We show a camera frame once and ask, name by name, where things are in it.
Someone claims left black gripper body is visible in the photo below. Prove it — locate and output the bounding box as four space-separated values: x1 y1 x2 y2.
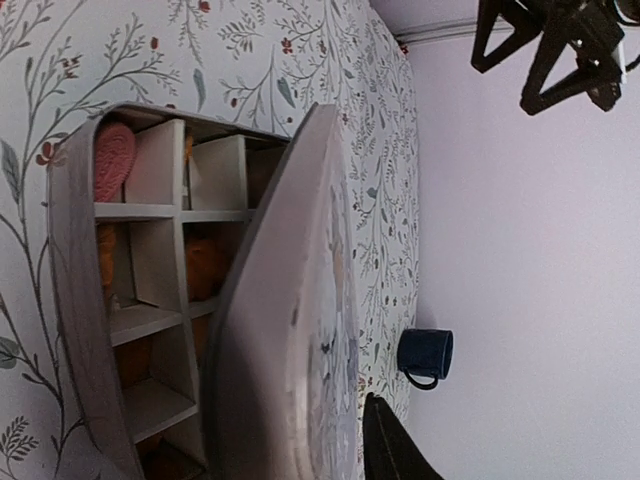
544 1 624 110

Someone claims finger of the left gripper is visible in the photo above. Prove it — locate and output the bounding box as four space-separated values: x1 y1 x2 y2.
471 0 545 73
520 31 600 116

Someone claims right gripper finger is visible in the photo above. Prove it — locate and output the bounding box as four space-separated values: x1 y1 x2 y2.
362 393 443 480

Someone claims metal tin lid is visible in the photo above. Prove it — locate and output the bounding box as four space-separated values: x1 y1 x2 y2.
200 104 358 479

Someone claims pink sandwich cookie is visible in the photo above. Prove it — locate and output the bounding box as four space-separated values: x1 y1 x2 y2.
94 122 136 202

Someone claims dark blue mug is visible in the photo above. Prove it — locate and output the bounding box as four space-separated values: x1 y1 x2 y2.
396 329 454 391

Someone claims floral tablecloth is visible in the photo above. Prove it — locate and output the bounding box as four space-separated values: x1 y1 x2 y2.
1 1 419 479

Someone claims metal cookie tin with dividers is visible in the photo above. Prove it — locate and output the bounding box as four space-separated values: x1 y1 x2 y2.
48 102 287 479

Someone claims left aluminium corner post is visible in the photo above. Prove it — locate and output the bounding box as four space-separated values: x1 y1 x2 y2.
395 18 477 44

